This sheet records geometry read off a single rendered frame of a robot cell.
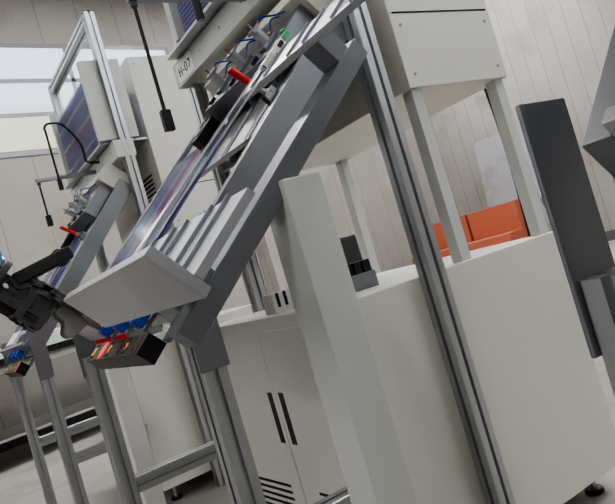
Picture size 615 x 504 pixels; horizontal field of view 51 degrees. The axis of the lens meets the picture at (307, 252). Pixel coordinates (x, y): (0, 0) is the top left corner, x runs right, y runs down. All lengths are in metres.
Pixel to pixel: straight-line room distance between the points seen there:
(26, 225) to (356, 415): 5.36
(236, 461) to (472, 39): 1.07
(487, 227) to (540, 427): 6.15
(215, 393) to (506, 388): 0.67
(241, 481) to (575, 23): 7.95
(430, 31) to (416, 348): 0.70
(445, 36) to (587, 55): 7.03
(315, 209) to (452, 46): 0.83
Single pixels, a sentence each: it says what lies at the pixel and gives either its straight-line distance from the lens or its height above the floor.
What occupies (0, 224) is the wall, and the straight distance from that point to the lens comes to 5.98.
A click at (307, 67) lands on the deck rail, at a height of 1.06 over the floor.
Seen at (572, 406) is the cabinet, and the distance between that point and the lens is 1.60.
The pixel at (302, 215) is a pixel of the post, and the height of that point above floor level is 0.76.
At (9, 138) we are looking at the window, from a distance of 6.21.
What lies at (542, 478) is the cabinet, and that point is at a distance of 1.53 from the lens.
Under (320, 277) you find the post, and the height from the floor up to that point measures 0.68.
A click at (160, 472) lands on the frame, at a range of 1.78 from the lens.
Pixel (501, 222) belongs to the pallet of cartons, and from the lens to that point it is 7.51.
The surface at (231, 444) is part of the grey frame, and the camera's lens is 1.03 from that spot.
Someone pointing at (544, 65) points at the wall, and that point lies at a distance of 8.76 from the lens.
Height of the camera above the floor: 0.70
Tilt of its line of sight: 1 degrees up
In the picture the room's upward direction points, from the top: 16 degrees counter-clockwise
